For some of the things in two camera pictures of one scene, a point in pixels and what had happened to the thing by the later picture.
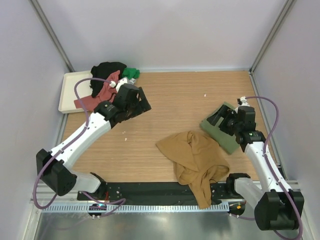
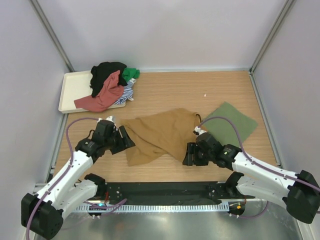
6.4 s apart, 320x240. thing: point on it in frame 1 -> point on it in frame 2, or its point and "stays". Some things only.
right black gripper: [214, 118] -> [188, 159]
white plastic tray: [67, 95] stays
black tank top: [104, 70] stays
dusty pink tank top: [107, 93] stays
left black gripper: [145, 106] -> [126, 142]
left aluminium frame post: [38, 9] stays
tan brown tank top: [198, 162] -> [170, 131]
